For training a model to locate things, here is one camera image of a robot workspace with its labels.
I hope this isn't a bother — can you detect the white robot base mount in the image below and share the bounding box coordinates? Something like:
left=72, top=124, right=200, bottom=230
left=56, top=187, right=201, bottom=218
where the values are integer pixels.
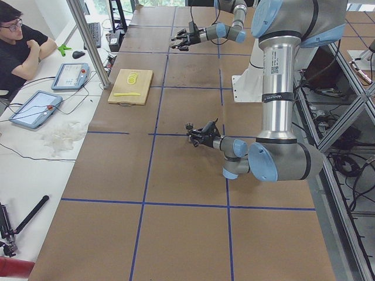
left=232, top=39, right=263, bottom=103

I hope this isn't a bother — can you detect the green plastic toy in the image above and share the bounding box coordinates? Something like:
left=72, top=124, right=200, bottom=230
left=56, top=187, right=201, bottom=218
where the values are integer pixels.
left=57, top=44, right=72, bottom=57

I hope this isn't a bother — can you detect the crumpled white plastic wrap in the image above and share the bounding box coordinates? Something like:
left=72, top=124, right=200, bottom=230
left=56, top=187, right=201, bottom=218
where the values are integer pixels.
left=41, top=121, right=87, bottom=157

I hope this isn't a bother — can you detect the teach pendant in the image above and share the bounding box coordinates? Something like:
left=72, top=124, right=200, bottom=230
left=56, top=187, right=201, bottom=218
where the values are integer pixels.
left=51, top=63, right=90, bottom=91
left=9, top=90, right=63, bottom=129

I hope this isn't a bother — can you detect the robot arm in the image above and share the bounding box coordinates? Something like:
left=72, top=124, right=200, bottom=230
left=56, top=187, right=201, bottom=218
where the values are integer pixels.
left=169, top=0, right=248, bottom=52
left=188, top=1, right=347, bottom=182

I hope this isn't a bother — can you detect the steel jigger measuring cup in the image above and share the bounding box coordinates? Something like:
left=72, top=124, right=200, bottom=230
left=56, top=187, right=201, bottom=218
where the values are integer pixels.
left=185, top=122, right=196, bottom=144

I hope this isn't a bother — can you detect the black tripod stick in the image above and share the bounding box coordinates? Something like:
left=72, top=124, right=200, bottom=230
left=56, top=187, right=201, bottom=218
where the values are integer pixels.
left=13, top=195, right=49, bottom=235

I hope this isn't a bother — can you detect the teach pendant near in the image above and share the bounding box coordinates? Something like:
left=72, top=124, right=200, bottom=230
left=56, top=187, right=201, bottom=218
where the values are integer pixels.
left=9, top=90, right=63, bottom=129

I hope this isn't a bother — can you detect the yellow plastic knife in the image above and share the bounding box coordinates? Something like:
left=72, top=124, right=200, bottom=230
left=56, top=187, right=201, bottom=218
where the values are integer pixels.
left=113, top=92, right=141, bottom=97

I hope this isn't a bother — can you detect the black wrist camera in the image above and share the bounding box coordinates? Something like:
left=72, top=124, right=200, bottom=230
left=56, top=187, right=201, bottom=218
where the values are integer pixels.
left=189, top=21, right=197, bottom=33
left=201, top=119, right=219, bottom=135

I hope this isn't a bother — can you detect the bamboo cutting board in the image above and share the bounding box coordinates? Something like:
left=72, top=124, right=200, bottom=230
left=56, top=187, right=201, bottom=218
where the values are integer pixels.
left=108, top=69, right=154, bottom=105

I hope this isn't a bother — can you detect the aluminium frame post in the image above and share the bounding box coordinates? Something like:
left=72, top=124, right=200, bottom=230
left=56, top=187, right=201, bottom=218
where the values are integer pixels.
left=66, top=0, right=110, bottom=89

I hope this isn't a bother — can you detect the black computer mouse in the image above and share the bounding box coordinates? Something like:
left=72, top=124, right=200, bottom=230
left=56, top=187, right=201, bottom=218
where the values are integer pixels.
left=71, top=50, right=86, bottom=59

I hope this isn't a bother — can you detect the black keyboard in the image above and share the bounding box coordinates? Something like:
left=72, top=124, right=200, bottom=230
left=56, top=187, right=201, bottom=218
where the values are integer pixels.
left=87, top=22, right=101, bottom=48

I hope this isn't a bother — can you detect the seated person in black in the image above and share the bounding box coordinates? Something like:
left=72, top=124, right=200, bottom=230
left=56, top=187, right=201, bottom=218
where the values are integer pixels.
left=1, top=1, right=57, bottom=100

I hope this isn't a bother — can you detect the teach pendant far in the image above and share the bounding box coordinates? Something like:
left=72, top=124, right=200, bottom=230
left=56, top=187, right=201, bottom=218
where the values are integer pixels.
left=51, top=63, right=90, bottom=91

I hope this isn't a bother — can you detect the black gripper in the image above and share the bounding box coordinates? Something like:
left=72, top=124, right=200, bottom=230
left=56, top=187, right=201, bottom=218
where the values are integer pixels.
left=187, top=128, right=221, bottom=148
left=169, top=29, right=205, bottom=50

